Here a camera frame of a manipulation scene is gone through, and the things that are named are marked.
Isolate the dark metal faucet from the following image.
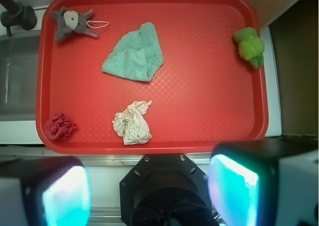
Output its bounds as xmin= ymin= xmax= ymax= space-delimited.
xmin=0 ymin=0 xmax=37 ymax=37

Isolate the teal folded cloth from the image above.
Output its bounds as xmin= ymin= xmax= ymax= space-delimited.
xmin=101 ymin=22 xmax=164 ymax=82

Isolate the stainless steel sink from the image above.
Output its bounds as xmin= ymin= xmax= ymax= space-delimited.
xmin=0 ymin=30 xmax=40 ymax=121

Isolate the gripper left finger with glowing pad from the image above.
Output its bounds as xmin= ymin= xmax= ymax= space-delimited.
xmin=0 ymin=156 xmax=92 ymax=226

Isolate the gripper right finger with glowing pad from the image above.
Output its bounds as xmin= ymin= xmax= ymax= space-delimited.
xmin=207 ymin=138 xmax=319 ymax=226

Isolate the crumpled white paper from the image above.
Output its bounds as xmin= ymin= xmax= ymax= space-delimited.
xmin=112 ymin=100 xmax=152 ymax=146

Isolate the grey plush toy animal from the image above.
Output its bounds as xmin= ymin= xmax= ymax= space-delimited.
xmin=50 ymin=6 xmax=109 ymax=42

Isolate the crumpled red paper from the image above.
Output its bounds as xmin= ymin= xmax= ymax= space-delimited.
xmin=44 ymin=113 xmax=78 ymax=141

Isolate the red plastic tray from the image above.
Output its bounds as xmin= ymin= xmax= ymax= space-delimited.
xmin=36 ymin=0 xmax=268 ymax=154

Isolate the green plush toy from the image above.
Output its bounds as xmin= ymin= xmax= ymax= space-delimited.
xmin=233 ymin=27 xmax=265 ymax=69

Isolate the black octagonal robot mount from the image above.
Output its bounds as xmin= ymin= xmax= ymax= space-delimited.
xmin=119 ymin=154 xmax=218 ymax=226

